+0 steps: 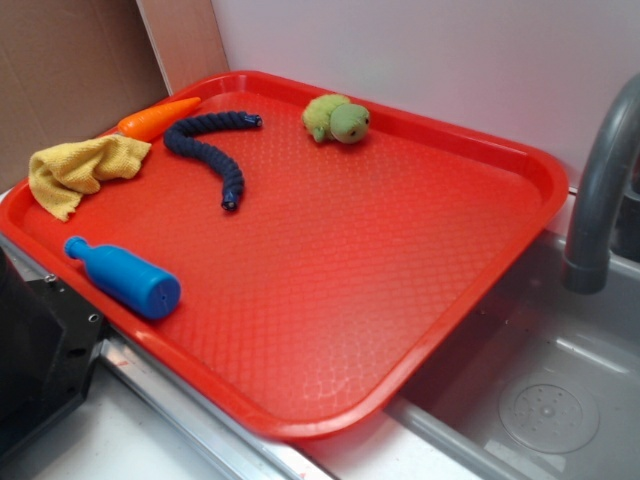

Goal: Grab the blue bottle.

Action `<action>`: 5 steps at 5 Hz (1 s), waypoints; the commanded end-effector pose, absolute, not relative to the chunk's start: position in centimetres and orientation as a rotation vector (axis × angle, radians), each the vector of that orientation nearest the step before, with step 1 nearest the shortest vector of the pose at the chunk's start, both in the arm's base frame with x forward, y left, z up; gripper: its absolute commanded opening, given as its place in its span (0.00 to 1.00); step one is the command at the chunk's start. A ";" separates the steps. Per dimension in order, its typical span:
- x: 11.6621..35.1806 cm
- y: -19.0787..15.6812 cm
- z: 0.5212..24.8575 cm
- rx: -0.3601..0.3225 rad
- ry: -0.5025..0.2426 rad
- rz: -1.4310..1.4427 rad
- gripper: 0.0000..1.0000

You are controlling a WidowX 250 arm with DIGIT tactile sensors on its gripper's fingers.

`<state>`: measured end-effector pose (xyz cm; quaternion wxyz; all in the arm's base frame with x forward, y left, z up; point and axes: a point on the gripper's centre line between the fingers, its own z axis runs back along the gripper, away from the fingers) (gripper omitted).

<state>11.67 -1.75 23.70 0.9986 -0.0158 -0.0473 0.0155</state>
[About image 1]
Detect yellow cloth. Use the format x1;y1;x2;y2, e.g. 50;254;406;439
28;135;151;222

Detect red plastic tray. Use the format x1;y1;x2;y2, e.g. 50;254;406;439
1;72;568;440

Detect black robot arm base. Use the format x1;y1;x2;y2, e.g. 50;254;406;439
1;253;104;461

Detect brown cardboard panel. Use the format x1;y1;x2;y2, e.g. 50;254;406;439
1;1;167;190

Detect orange toy carrot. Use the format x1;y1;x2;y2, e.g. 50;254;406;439
117;97;202;142

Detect green plush turtle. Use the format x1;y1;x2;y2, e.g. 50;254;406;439
301;94;371;145

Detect navy blue rope toy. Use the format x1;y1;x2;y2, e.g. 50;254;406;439
163;111;263;212

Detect blue plastic bottle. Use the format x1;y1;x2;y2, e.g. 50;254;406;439
64;236;182;320

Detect grey sink faucet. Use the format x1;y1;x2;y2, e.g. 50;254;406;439
561;76;639;294

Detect grey plastic sink basin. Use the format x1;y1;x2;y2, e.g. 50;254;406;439
303;234;639;479

